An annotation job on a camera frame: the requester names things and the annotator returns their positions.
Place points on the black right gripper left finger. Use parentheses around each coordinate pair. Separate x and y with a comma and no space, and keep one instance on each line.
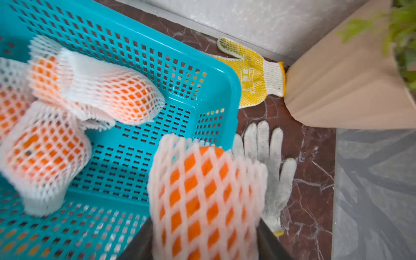
(140,247)

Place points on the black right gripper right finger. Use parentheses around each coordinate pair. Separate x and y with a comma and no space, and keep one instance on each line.
(269,247)

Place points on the teal plastic basket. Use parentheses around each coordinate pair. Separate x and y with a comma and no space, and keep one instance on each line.
(107,202)

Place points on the grey knit work glove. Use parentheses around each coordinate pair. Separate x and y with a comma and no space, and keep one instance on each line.
(257,143)

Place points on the yellow dotted work glove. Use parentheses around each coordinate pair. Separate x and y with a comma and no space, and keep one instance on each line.
(258,77)

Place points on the beige ribbed flower pot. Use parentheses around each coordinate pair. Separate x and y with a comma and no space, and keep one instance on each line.
(352,85)

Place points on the netted orange large left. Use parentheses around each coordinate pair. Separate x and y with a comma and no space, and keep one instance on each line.
(16,96)

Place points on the white green artificial flowers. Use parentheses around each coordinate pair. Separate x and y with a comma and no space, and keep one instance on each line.
(400,26)

